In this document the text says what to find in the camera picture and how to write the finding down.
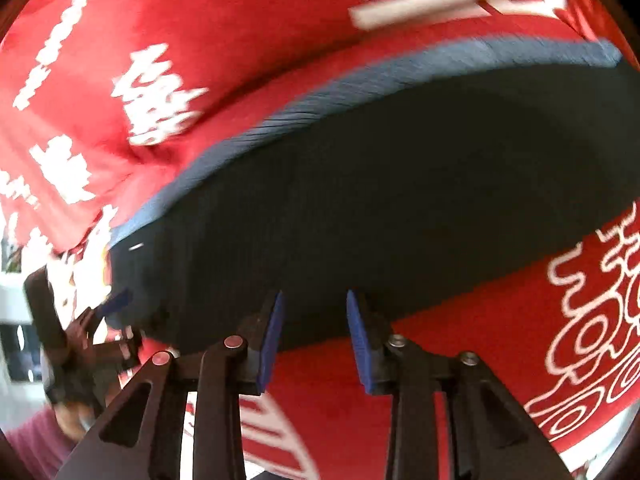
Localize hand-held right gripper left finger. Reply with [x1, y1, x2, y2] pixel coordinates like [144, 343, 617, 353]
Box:
[55, 289, 286, 480]

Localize white furniture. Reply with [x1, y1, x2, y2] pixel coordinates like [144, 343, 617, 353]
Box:
[0, 270, 48, 398]

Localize dark pants with blue waistband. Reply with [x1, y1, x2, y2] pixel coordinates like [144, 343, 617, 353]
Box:
[105, 37, 640, 361]

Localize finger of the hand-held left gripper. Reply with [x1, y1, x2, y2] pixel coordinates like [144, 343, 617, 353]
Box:
[75, 287, 135, 333]
[97, 327, 147, 376]

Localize red printed blanket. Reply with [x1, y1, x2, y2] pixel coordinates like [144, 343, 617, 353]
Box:
[0, 0, 640, 480]

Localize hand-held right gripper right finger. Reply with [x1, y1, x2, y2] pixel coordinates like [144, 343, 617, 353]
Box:
[346, 289, 576, 480]

